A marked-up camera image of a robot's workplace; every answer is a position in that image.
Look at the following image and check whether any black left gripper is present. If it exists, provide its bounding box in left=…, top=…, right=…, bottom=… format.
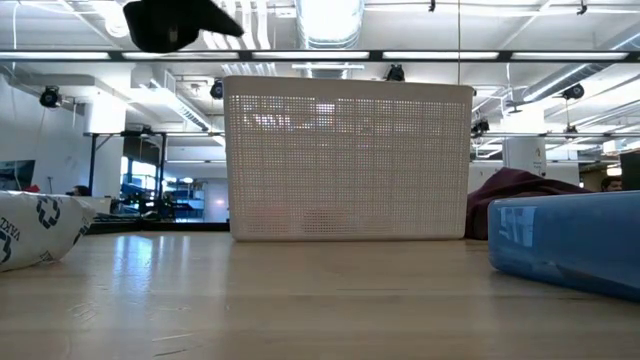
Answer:
left=123, top=0, right=245, bottom=54

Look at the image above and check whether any white perforated plastic basket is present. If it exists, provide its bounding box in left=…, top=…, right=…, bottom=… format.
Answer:
left=223, top=75, right=475, bottom=242

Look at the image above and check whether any black background table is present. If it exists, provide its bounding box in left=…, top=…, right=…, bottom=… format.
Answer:
left=87, top=212, right=231, bottom=235

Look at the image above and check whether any white printed packet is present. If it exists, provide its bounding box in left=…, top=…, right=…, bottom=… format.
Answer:
left=0, top=190, right=96, bottom=274

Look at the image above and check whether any white pillar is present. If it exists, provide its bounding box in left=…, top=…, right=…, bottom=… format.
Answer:
left=502, top=137, right=549, bottom=176

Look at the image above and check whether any maroon cloth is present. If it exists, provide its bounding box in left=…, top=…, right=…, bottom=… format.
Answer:
left=464, top=167, right=594, bottom=241

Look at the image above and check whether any blue box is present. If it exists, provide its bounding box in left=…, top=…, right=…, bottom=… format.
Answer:
left=487, top=191, right=640, bottom=304

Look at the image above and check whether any dark monitor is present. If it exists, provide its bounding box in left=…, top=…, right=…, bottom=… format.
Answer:
left=619, top=150, right=640, bottom=192

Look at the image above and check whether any silver ceiling duct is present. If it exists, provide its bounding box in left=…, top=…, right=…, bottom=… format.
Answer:
left=294, top=0, right=366, bottom=50

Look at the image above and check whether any black metal frame stand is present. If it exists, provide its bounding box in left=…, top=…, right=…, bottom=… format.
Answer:
left=83, top=128, right=169, bottom=216

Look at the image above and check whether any black overhead frame bar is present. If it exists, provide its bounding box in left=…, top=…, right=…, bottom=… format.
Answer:
left=0, top=48, right=640, bottom=63

